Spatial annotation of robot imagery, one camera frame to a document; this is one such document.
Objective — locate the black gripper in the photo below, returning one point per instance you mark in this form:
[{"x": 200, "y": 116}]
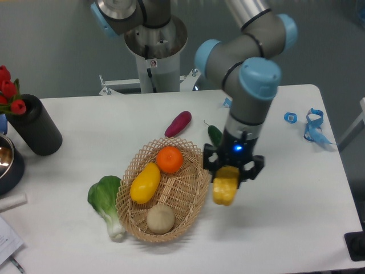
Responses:
[{"x": 236, "y": 152}]

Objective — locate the yellow bell pepper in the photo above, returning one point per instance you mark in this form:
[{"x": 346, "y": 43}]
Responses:
[{"x": 225, "y": 185}]

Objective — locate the green bok choy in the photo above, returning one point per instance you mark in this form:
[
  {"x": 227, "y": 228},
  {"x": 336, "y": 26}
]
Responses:
[{"x": 102, "y": 197}]

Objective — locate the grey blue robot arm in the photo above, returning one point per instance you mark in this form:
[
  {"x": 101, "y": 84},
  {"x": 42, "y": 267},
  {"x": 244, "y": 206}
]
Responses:
[{"x": 242, "y": 68}]

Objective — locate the woven wicker basket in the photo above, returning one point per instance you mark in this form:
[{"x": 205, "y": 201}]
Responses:
[{"x": 184, "y": 191}]

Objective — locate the dark green cucumber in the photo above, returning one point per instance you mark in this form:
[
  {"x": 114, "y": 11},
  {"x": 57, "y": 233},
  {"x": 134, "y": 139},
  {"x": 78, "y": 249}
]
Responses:
[{"x": 214, "y": 134}]

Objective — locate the purple sweet potato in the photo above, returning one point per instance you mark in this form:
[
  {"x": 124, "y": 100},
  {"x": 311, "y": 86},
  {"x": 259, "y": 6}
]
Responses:
[{"x": 180, "y": 122}]

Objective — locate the orange fruit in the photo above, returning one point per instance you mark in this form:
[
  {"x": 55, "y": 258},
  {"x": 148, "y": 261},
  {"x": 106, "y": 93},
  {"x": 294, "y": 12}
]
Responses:
[{"x": 169, "y": 159}]

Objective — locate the small blue round tag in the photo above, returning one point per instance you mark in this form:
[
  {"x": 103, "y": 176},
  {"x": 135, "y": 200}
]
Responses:
[{"x": 290, "y": 117}]

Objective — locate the yellow mango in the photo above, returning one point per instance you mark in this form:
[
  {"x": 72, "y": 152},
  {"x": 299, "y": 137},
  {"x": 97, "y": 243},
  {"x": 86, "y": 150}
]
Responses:
[{"x": 145, "y": 184}]

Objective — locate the beige round bun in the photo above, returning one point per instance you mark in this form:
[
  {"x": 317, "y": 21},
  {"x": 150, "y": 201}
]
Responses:
[{"x": 160, "y": 219}]

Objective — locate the black device at edge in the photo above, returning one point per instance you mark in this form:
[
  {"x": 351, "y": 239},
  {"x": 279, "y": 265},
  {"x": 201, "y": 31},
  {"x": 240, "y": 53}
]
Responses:
[{"x": 355, "y": 245}]

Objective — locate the black cylindrical vase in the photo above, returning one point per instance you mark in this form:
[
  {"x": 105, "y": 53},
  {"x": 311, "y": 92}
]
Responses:
[{"x": 36, "y": 127}]

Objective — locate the dark metal bowl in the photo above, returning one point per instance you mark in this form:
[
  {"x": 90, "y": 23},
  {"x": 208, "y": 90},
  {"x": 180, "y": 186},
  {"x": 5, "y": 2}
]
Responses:
[{"x": 12, "y": 165}]

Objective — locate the red tulip flowers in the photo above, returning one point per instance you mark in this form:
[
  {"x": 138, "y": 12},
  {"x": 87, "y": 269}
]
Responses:
[{"x": 11, "y": 99}]

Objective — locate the white paper roll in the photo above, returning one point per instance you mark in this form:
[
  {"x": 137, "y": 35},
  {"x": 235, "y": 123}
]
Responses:
[{"x": 12, "y": 201}]

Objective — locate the white paper sheet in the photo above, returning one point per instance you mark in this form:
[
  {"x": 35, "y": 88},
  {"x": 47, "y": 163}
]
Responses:
[{"x": 10, "y": 241}]

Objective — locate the pen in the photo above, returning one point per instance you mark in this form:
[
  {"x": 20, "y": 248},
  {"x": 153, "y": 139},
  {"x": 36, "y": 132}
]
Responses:
[{"x": 17, "y": 265}]

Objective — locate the blue lanyard ribbon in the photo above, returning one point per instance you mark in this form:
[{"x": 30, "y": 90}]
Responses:
[{"x": 313, "y": 128}]

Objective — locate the white metal frame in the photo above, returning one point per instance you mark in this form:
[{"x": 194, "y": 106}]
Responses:
[{"x": 132, "y": 86}]

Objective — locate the white post at right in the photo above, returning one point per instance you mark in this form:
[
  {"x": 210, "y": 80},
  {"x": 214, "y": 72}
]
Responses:
[{"x": 354, "y": 129}]

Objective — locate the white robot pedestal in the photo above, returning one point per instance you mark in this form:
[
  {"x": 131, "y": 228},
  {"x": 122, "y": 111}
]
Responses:
[{"x": 157, "y": 54}]

